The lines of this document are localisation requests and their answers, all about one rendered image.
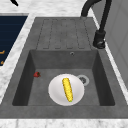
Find white round plate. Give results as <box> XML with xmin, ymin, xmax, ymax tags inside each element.
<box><xmin>48</xmin><ymin>73</ymin><xmax>85</xmax><ymax>107</ymax></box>

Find black tap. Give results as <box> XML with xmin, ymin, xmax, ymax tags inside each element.
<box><xmin>80</xmin><ymin>0</ymin><xmax>113</xmax><ymax>50</ymax></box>

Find yellow corn cob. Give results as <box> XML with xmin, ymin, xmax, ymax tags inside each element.
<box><xmin>61</xmin><ymin>77</ymin><xmax>75</xmax><ymax>102</ymax></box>

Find small red thing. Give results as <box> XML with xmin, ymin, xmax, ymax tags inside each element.
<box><xmin>33</xmin><ymin>71</ymin><xmax>41</xmax><ymax>78</ymax></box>

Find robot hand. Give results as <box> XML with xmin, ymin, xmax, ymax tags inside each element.
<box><xmin>10</xmin><ymin>0</ymin><xmax>19</xmax><ymax>7</ymax></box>

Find grey sink with draining board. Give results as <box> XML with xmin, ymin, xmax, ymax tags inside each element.
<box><xmin>0</xmin><ymin>16</ymin><xmax>128</xmax><ymax>121</ymax></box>

